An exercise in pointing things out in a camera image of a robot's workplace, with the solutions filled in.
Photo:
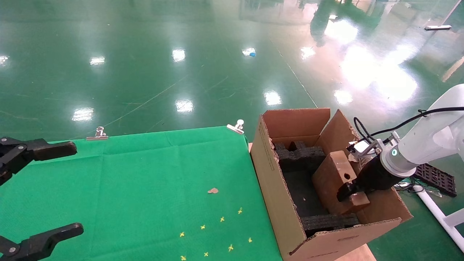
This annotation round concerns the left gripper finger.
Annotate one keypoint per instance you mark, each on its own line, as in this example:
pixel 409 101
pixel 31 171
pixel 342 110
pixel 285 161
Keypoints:
pixel 40 243
pixel 47 150

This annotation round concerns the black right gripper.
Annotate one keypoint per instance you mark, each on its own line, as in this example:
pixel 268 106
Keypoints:
pixel 375 175

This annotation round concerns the small brown cardboard box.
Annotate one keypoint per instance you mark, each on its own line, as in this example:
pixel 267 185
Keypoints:
pixel 331 177

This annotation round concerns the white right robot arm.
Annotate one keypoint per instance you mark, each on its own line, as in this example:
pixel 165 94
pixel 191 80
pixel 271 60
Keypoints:
pixel 431 137

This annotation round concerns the large open cardboard carton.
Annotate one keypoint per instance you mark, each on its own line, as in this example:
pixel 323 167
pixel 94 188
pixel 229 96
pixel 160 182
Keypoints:
pixel 275 188

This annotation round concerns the small cardboard scrap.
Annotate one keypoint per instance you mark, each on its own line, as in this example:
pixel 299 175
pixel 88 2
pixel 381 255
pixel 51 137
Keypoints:
pixel 212 190

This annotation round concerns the black foam base pad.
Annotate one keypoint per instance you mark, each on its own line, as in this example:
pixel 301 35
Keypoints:
pixel 301 192

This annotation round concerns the silver binder clip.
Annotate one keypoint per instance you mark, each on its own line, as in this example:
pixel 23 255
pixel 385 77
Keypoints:
pixel 235 127
pixel 97 134

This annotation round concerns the notched black foam insert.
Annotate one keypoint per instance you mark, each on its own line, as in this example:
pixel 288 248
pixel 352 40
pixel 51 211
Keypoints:
pixel 299 154

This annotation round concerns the black plastic grid tray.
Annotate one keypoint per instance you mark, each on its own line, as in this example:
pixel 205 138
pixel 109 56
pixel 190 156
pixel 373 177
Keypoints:
pixel 436 179

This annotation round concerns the large green table cloth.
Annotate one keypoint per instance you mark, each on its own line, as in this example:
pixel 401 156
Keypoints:
pixel 137 188

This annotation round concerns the white floor bar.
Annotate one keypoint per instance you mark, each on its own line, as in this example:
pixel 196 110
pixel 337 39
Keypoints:
pixel 436 27

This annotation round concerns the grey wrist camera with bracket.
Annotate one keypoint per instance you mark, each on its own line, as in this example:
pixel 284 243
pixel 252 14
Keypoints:
pixel 364 146

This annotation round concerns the white metal frame tube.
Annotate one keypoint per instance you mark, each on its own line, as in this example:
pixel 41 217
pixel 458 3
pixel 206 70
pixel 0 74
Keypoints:
pixel 435 214

